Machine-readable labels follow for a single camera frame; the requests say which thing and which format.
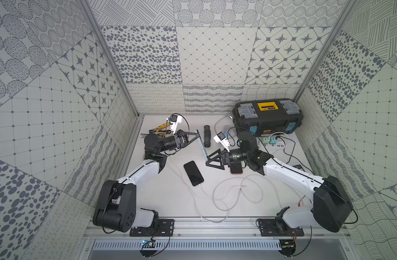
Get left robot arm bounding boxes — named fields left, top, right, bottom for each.
left=92, top=130, right=200, bottom=236

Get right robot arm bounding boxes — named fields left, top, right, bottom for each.
left=206, top=132, right=354, bottom=233

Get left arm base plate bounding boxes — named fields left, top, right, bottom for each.
left=130, top=218, right=175, bottom=237

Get yellow black pliers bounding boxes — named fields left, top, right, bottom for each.
left=149, top=122, right=171, bottom=133

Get blue black phone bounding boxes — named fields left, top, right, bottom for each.
left=183, top=161, right=204, bottom=186

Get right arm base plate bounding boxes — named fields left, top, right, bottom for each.
left=255, top=218, right=305, bottom=237

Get green case phone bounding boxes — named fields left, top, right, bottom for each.
left=196, top=130, right=208, bottom=161

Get black deli toolbox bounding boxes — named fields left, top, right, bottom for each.
left=232, top=99, right=303, bottom=137

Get black ribbed cylinder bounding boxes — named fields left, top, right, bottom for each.
left=203, top=125, right=211, bottom=148

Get black charging cable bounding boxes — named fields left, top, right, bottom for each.
left=272, top=131, right=313, bottom=173

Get white power strip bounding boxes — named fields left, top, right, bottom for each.
left=262, top=137, right=286, bottom=151

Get grey power strip cord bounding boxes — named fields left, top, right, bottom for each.
left=214, top=115, right=235, bottom=131

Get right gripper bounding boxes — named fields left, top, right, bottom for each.
left=205, top=148, right=249, bottom=171

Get pink case phone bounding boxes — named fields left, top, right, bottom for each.
left=230, top=163, right=243, bottom=174

